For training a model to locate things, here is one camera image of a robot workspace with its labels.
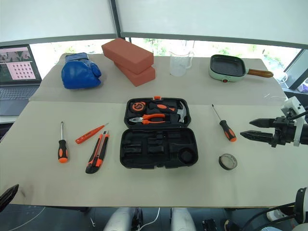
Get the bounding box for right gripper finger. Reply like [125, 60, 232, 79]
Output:
[240, 129, 275, 145]
[249, 117, 275, 128]

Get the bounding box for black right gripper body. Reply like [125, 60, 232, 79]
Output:
[271, 115, 295, 148]

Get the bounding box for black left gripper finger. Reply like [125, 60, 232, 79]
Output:
[0, 184, 20, 213]

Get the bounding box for black tape roll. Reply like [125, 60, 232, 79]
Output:
[218, 153, 239, 171]

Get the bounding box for black tool case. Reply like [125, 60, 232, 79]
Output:
[119, 95, 199, 170]

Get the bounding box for long shaft orange black screwdriver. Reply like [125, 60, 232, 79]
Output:
[211, 103, 237, 143]

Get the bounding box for green electric frying pan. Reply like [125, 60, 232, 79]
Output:
[208, 54, 274, 85]

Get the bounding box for flat blade orange black screwdriver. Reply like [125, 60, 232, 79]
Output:
[57, 121, 71, 164]

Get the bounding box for orange black utility knife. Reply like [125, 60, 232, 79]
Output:
[85, 130, 110, 175]

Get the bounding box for orange test pen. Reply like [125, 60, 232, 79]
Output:
[75, 122, 110, 145]

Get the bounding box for clear plastic measuring cup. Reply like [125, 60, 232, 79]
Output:
[168, 50, 195, 77]

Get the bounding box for silver right robot leg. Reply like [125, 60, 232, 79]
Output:
[170, 207, 197, 231]

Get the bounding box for silver robot leg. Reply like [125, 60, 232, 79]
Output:
[170, 207, 197, 231]
[103, 207, 136, 231]

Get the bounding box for silver left robot leg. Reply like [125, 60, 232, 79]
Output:
[103, 207, 136, 231]

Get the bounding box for open laptop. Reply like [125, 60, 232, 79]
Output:
[0, 44, 43, 116]

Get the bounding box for black orange tape measure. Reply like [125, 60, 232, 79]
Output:
[130, 101, 145, 114]

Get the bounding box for red-brown foam brick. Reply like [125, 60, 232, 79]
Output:
[101, 38, 154, 75]
[113, 60, 156, 88]

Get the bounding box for blue boxing glove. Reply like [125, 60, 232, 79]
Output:
[61, 52, 102, 90]

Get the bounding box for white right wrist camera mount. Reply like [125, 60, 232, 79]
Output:
[281, 97, 308, 147]

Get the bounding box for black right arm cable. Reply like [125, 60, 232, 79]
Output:
[242, 202, 297, 231]

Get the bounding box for claw hammer orange black handle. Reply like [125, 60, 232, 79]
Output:
[148, 100, 189, 125]

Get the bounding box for orange handled pliers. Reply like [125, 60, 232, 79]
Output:
[128, 113, 167, 126]

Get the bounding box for white cable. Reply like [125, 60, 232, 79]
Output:
[141, 207, 161, 230]

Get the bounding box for dark window frame post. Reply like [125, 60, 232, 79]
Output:
[109, 0, 126, 41]

